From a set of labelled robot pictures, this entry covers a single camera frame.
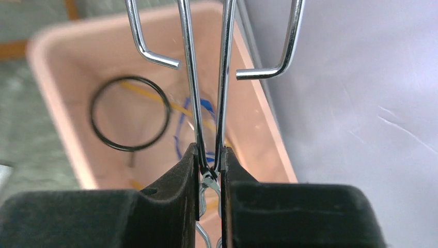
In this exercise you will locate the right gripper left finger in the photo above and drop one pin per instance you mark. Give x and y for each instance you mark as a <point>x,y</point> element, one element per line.
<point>162,214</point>

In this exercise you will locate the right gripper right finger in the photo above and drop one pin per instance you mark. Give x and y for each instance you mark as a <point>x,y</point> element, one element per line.
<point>261,214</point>

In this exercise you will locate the tan rubber tube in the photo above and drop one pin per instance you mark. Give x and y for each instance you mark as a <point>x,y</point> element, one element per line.
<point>210,155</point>

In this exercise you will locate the metal crucible tongs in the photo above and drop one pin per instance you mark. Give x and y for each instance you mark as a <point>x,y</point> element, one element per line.
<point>207,176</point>

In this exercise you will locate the blue safety goggles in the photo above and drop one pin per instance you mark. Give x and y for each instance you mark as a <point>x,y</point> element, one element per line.
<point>184,133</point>

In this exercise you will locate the pink plastic bin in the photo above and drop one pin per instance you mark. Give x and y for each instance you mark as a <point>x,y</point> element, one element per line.
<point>112,134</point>

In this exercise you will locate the wooden shelf rack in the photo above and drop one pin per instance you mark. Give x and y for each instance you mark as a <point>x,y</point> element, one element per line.
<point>19,49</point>

